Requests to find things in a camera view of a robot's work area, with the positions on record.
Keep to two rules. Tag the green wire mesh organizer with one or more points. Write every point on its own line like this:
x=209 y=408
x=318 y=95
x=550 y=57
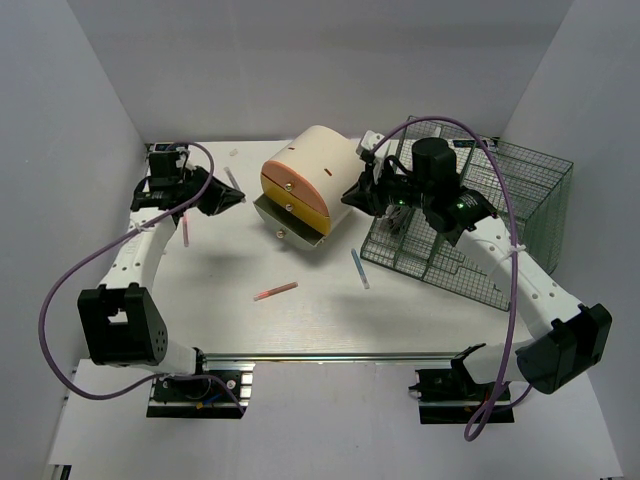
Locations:
x=527 y=189

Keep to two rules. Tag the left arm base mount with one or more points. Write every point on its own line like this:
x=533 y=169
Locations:
x=205 y=399

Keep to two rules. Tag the purple pen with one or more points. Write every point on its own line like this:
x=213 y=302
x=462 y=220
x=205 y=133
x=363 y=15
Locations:
x=234 y=183

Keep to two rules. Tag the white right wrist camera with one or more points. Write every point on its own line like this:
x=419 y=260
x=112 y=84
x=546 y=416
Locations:
x=371 y=147

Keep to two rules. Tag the white silver-spined booklet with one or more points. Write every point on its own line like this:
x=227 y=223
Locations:
x=397 y=217

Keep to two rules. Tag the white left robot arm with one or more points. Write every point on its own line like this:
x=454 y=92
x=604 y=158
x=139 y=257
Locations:
x=122 y=325

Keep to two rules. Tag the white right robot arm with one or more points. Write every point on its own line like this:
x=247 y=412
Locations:
x=568 y=337

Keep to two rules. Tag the blue pen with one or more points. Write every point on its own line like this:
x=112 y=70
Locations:
x=360 y=269

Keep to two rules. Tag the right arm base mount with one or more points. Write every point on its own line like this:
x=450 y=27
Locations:
x=444 y=398

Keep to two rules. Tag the red pen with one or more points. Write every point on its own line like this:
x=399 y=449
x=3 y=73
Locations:
x=275 y=291

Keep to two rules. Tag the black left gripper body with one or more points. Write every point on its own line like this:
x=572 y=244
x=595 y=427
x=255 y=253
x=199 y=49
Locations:
x=195 y=183

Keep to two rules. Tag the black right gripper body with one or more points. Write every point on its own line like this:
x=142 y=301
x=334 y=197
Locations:
x=386 y=189

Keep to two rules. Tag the cream round drawer box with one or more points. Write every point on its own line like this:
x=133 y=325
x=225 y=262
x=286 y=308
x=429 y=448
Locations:
x=302 y=186

